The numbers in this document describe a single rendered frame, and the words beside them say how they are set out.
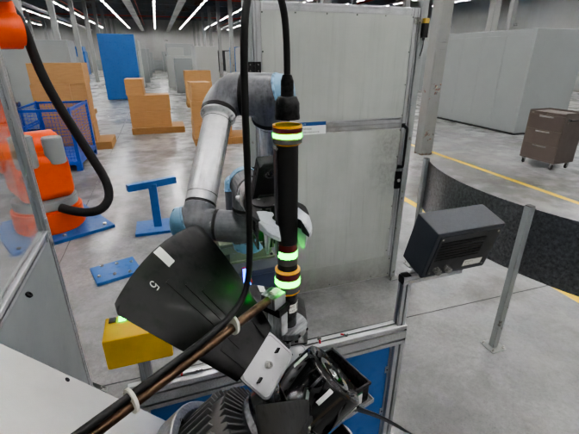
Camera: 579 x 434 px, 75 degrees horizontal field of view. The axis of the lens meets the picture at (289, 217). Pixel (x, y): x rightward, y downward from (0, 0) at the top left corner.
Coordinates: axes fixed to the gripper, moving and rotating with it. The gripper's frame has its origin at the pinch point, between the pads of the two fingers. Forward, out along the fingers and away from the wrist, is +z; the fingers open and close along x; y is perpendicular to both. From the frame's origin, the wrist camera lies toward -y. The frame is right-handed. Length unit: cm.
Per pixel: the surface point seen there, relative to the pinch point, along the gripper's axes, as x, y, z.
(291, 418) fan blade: 8.2, 10.6, 23.3
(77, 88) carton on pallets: 153, 24, -790
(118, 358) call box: 34, 45, -34
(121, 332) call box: 33, 40, -37
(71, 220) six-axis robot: 114, 130, -366
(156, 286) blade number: 20.7, 5.9, 0.2
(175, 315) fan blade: 18.6, 9.9, 2.3
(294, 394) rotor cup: 2.6, 24.3, 8.7
